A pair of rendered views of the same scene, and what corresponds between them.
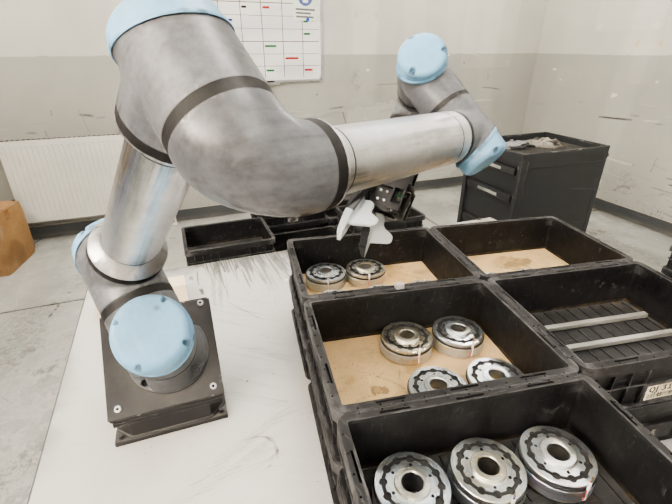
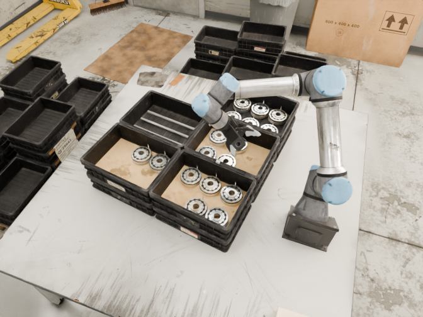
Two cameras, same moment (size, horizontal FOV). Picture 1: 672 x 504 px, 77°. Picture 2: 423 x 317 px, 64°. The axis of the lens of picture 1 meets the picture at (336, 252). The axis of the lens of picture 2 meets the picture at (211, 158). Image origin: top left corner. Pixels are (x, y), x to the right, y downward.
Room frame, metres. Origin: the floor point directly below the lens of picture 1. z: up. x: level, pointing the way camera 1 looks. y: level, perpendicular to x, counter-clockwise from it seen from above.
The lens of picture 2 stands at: (1.54, 0.50, 2.18)
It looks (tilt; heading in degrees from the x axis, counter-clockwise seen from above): 50 degrees down; 221
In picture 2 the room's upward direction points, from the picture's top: straight up
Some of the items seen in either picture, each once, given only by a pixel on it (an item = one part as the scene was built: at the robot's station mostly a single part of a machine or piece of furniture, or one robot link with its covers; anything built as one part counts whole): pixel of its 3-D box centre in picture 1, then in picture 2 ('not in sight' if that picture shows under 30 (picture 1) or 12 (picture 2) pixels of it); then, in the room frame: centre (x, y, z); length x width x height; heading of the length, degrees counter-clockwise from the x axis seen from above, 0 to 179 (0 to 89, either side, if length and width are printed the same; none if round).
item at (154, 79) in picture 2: not in sight; (151, 78); (0.34, -1.09, 0.71); 0.22 x 0.19 x 0.01; 111
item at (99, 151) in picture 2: (519, 263); (133, 161); (0.99, -0.49, 0.87); 0.40 x 0.30 x 0.11; 102
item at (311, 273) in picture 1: (325, 272); (216, 217); (0.95, 0.03, 0.86); 0.10 x 0.10 x 0.01
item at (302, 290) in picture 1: (375, 261); (203, 187); (0.90, -0.10, 0.92); 0.40 x 0.30 x 0.02; 102
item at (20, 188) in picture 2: not in sight; (21, 194); (1.41, -1.31, 0.26); 0.40 x 0.30 x 0.23; 21
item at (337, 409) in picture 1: (425, 336); (232, 143); (0.61, -0.16, 0.92); 0.40 x 0.30 x 0.02; 102
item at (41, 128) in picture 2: not in sight; (51, 141); (1.03, -1.46, 0.37); 0.40 x 0.30 x 0.45; 21
